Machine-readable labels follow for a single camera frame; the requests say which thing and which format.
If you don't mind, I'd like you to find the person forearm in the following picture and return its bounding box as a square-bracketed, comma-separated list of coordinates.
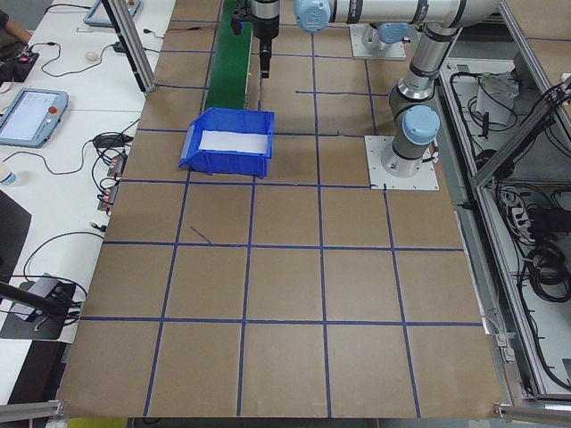
[0, 9, 33, 48]

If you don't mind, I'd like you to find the green conveyor belt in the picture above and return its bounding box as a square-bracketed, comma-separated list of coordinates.
[203, 0, 256, 111]

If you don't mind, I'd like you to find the white foam pad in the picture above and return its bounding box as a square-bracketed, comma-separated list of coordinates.
[197, 128, 270, 156]

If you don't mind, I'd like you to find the blue plastic storage bin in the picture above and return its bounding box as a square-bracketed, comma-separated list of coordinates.
[178, 106, 277, 181]

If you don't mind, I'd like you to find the light blue teach pendant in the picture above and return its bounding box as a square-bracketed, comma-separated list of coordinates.
[83, 0, 145, 27]
[0, 86, 70, 150]

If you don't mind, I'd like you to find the terminal connector board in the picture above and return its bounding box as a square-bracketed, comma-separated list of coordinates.
[108, 152, 129, 180]
[96, 184, 120, 216]

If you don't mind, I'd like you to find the white bag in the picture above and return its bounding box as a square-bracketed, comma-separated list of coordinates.
[474, 72, 522, 129]

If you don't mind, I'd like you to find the black box with red lights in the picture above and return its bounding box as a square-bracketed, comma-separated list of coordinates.
[0, 50, 42, 85]

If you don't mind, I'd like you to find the white power strip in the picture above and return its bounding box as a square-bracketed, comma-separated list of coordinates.
[499, 190, 533, 240]

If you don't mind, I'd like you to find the black monitor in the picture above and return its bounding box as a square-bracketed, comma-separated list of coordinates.
[0, 189, 33, 289]

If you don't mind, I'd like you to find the grey box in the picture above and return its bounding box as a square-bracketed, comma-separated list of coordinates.
[26, 274, 63, 298]

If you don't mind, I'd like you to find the black stand pole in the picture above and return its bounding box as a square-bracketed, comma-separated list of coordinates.
[0, 279, 75, 318]

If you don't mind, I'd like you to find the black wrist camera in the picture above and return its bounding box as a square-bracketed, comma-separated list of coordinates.
[228, 6, 247, 37]

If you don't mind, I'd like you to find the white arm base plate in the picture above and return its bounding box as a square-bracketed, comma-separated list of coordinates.
[348, 22, 409, 62]
[364, 134, 441, 193]

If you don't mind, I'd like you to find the aluminium profile post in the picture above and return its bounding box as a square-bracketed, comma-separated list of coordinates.
[100, 0, 158, 94]

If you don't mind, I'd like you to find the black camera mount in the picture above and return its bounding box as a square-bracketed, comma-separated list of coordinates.
[0, 278, 78, 342]

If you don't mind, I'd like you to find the black cable bundle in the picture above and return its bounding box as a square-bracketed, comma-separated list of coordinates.
[516, 243, 571, 305]

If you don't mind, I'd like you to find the grey corner bracket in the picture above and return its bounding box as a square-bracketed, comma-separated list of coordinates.
[481, 309, 515, 366]

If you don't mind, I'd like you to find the aluminium frame bar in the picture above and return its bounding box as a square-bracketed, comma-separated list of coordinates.
[0, 399, 67, 419]
[492, 400, 571, 421]

